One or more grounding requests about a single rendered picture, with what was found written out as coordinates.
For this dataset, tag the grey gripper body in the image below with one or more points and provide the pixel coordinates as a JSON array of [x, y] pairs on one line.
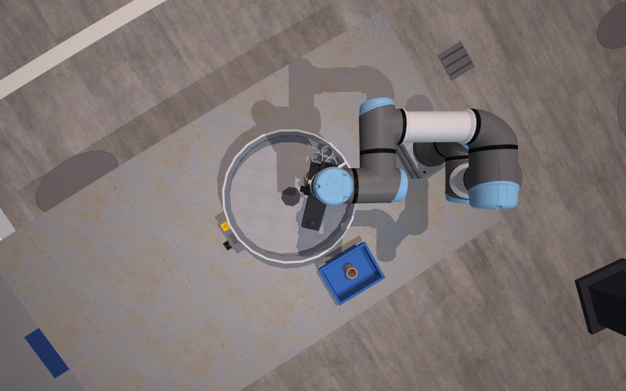
[[316, 167]]

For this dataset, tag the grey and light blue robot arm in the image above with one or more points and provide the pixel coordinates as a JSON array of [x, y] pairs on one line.
[[485, 176]]

